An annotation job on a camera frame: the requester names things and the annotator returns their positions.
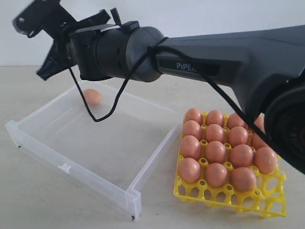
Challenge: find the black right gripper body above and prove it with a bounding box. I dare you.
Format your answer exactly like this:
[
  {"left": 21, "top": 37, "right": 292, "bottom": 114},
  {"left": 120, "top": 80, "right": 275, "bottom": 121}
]
[{"left": 46, "top": 10, "right": 110, "bottom": 67}]

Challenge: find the clear plastic drawer bin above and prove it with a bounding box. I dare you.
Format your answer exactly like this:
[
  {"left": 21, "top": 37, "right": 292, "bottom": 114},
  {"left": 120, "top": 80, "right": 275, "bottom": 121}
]
[{"left": 6, "top": 86, "right": 182, "bottom": 221}]

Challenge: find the yellow plastic egg tray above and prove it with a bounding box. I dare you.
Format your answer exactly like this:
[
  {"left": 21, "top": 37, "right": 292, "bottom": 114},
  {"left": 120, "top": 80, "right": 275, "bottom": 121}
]
[{"left": 173, "top": 112, "right": 286, "bottom": 217}]

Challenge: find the brown egg row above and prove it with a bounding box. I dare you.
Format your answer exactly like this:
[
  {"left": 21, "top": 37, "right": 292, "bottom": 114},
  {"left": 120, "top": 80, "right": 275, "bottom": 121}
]
[{"left": 254, "top": 147, "right": 278, "bottom": 174}]

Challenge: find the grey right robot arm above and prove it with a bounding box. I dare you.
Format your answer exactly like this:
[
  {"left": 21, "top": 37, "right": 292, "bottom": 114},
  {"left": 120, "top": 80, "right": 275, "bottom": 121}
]
[{"left": 35, "top": 6, "right": 305, "bottom": 172}]

